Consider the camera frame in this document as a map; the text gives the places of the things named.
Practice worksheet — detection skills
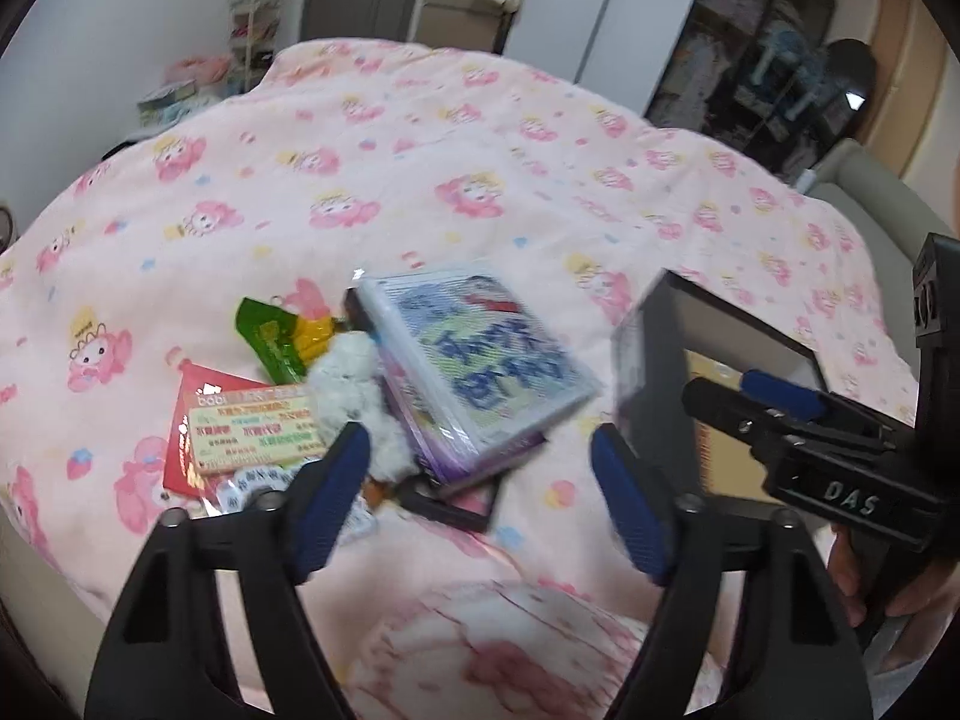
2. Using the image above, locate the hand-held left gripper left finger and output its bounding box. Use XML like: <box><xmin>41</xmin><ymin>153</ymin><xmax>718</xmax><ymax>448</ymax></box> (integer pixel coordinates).
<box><xmin>84</xmin><ymin>422</ymin><xmax>372</xmax><ymax>720</ymax></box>

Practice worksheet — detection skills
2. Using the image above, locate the grey sofa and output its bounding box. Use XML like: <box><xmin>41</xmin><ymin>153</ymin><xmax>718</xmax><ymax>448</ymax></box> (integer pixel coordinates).
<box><xmin>808</xmin><ymin>137</ymin><xmax>942</xmax><ymax>365</ymax></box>

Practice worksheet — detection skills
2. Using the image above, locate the clear-wrapped box with blue print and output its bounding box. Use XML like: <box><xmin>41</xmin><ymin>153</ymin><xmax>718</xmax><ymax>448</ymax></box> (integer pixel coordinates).
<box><xmin>352</xmin><ymin>262</ymin><xmax>602</xmax><ymax>466</ymax></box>

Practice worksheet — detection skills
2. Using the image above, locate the yellow snack packet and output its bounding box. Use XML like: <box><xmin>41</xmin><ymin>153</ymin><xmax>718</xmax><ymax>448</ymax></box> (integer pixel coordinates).
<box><xmin>289</xmin><ymin>311</ymin><xmax>340</xmax><ymax>362</ymax></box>

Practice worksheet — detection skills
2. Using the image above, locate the white shelf rack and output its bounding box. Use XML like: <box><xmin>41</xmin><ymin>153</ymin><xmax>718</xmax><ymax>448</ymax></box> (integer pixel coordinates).
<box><xmin>227</xmin><ymin>0</ymin><xmax>291</xmax><ymax>95</ymax></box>

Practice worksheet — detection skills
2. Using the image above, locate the dark glass cabinet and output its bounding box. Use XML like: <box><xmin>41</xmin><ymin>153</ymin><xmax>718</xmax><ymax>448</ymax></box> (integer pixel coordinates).
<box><xmin>643</xmin><ymin>0</ymin><xmax>839</xmax><ymax>175</ymax></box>

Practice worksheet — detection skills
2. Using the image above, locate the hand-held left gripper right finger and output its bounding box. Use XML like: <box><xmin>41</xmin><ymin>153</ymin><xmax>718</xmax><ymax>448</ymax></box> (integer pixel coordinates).
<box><xmin>590</xmin><ymin>424</ymin><xmax>875</xmax><ymax>720</ymax></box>

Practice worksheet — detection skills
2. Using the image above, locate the pink plush bag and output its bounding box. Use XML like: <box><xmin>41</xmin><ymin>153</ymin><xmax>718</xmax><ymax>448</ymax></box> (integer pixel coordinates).
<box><xmin>166</xmin><ymin>55</ymin><xmax>232</xmax><ymax>92</ymax></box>

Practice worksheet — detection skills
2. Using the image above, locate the white plush toy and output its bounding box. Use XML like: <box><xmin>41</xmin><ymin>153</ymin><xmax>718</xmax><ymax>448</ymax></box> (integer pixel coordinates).
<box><xmin>307</xmin><ymin>330</ymin><xmax>419</xmax><ymax>482</ymax></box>

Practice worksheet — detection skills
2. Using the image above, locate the person's right hand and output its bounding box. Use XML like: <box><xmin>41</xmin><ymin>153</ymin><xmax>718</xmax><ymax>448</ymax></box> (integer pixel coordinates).
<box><xmin>825</xmin><ymin>523</ymin><xmax>960</xmax><ymax>618</ymax></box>

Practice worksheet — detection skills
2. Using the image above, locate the red sticker pack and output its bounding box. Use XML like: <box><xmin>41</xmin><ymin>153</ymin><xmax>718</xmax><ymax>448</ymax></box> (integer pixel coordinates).
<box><xmin>163</xmin><ymin>360</ymin><xmax>332</xmax><ymax>502</ymax></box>

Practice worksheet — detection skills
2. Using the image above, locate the flat printed box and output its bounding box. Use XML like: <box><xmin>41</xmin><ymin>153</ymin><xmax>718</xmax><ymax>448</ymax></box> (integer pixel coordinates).
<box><xmin>137</xmin><ymin>82</ymin><xmax>202</xmax><ymax>126</ymax></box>

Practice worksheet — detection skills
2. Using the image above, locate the black square frame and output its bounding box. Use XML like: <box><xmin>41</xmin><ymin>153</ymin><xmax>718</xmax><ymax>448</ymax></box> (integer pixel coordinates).
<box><xmin>394</xmin><ymin>476</ymin><xmax>502</xmax><ymax>535</ymax></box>

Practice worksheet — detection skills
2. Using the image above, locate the black storage box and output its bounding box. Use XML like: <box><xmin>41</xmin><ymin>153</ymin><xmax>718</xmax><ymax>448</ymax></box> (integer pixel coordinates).
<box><xmin>611</xmin><ymin>268</ymin><xmax>832</xmax><ymax>500</ymax></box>

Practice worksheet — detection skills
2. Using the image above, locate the purple box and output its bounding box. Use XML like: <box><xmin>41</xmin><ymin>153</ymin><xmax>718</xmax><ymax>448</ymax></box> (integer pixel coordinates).
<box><xmin>379</xmin><ymin>367</ymin><xmax>550</xmax><ymax>497</ymax></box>

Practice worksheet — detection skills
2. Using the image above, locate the pink printed blanket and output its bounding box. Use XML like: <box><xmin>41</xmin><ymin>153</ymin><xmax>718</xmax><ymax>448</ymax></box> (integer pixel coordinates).
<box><xmin>0</xmin><ymin>37</ymin><xmax>922</xmax><ymax>720</ymax></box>

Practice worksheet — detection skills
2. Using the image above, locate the white wardrobe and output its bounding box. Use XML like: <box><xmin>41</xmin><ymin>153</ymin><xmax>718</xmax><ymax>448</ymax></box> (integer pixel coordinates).
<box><xmin>501</xmin><ymin>0</ymin><xmax>719</xmax><ymax>119</ymax></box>

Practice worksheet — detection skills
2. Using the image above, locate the green snack packet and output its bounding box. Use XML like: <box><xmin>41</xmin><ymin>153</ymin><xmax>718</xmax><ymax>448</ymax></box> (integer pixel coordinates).
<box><xmin>235</xmin><ymin>297</ymin><xmax>310</xmax><ymax>385</ymax></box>

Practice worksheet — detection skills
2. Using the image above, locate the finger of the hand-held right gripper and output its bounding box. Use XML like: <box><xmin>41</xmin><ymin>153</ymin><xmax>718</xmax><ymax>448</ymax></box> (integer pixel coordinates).
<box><xmin>739</xmin><ymin>369</ymin><xmax>897</xmax><ymax>437</ymax></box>
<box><xmin>680</xmin><ymin>376</ymin><xmax>830</xmax><ymax>458</ymax></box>

